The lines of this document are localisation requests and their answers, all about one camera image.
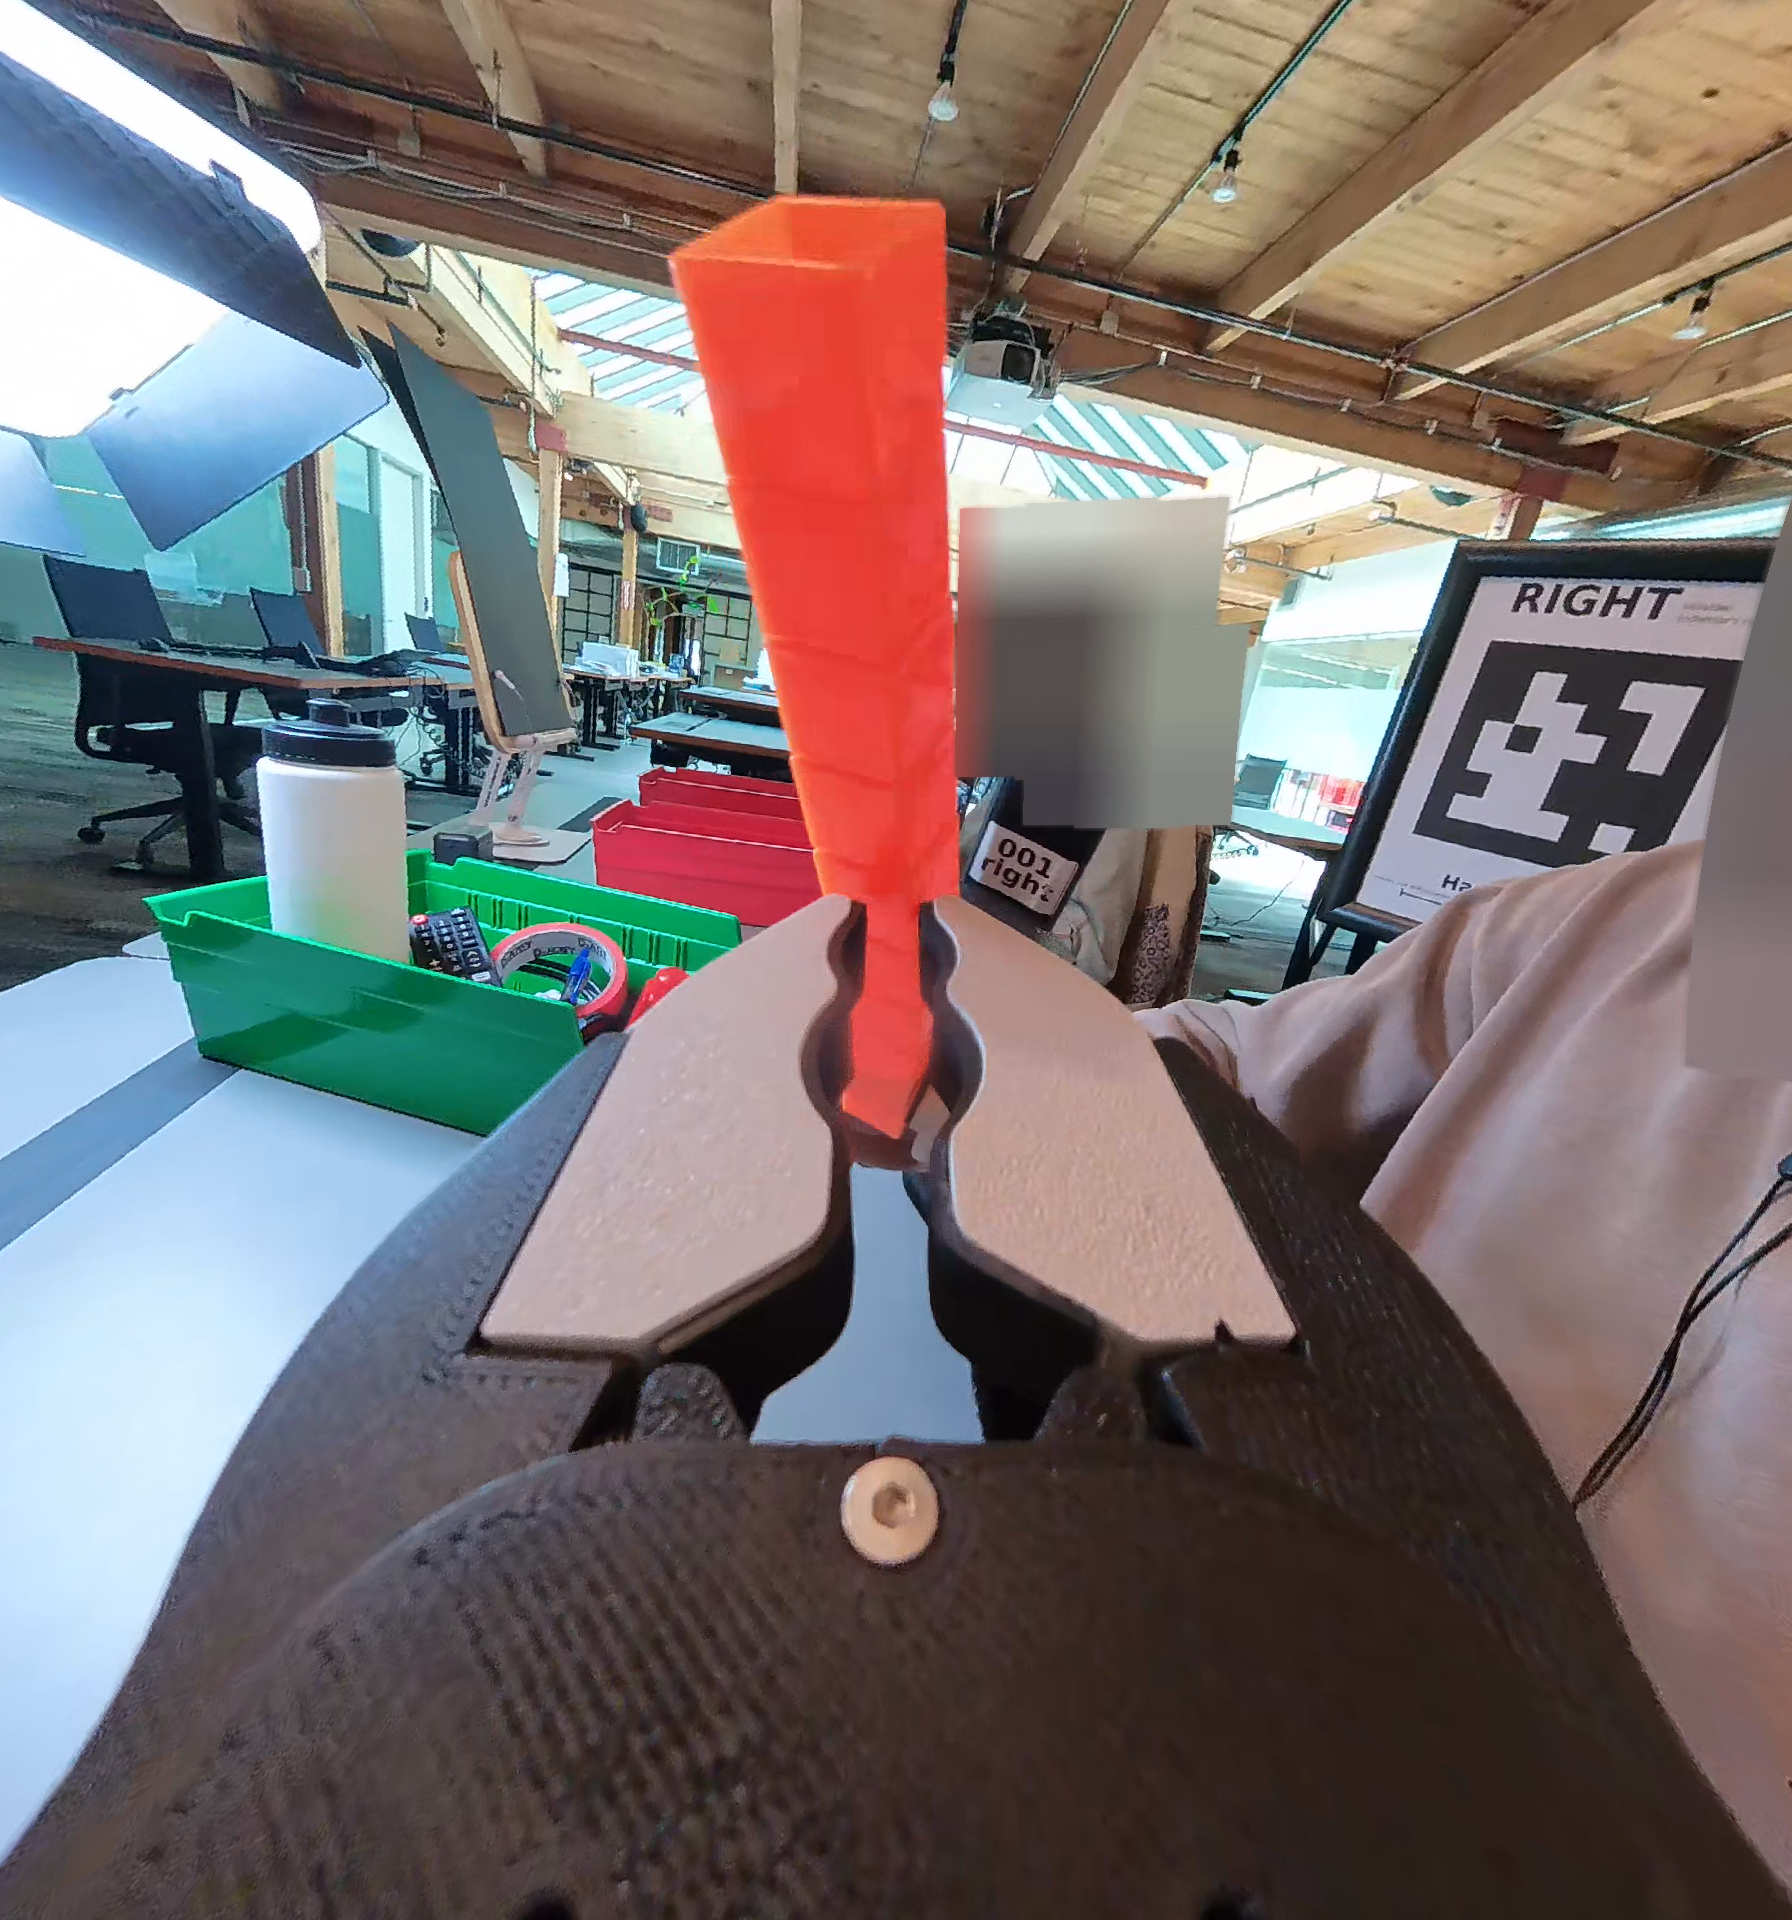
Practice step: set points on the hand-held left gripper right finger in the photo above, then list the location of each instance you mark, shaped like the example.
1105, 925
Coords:
1107, 1185

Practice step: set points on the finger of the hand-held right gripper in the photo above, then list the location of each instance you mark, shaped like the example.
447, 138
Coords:
929, 1122

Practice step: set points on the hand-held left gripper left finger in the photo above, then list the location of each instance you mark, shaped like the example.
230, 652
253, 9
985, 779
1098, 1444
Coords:
672, 1185

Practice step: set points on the green plastic bin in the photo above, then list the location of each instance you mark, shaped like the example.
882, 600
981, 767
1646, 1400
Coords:
356, 1035

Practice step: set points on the long orange block stick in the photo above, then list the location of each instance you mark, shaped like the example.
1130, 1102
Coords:
837, 525

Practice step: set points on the blue pen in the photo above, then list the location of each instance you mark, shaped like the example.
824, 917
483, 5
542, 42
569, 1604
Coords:
579, 974

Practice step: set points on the red tape roll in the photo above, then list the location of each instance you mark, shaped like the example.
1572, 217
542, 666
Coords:
534, 952

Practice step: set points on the low red plastic bin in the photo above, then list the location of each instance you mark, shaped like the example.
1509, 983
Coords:
685, 869

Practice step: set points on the large red plastic bin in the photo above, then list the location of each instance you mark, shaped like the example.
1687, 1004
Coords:
716, 791

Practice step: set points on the black remote control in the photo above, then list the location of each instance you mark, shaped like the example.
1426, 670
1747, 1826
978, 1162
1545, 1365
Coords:
455, 947

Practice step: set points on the green potted plant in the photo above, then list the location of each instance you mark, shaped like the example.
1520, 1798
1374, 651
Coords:
685, 600

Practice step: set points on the white bottle black cap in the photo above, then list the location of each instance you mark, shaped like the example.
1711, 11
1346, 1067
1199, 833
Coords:
333, 855

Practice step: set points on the ceiling mounted device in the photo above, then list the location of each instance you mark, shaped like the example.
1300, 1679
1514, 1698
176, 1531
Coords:
1003, 357

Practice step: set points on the black framed marker sign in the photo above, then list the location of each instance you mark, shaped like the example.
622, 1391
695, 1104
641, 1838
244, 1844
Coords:
1585, 722

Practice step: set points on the black board with wooden rim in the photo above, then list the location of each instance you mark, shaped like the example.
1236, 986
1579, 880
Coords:
491, 571

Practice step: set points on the wooden office desk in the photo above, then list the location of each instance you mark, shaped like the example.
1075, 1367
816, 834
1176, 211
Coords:
236, 666

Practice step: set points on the ceiling spot lamp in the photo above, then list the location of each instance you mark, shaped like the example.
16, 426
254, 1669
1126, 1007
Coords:
1223, 180
1694, 315
943, 97

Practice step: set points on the black office chair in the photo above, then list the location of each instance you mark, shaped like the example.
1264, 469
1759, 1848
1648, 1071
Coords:
116, 615

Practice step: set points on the studio softbox light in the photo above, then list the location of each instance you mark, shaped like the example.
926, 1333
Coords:
84, 226

